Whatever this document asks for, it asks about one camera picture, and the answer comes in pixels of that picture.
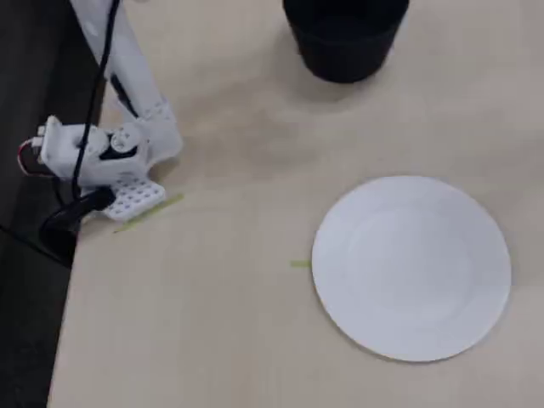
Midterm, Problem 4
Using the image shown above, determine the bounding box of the white round plate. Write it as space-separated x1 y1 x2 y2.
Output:
311 175 513 364

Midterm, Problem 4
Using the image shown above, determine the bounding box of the red servo wire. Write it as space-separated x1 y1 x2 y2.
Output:
17 139 44 176

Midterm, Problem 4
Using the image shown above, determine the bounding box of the black round bin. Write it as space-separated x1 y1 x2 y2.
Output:
281 0 411 84

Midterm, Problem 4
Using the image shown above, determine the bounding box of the long green tape strip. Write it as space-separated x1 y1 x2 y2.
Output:
112 192 185 235

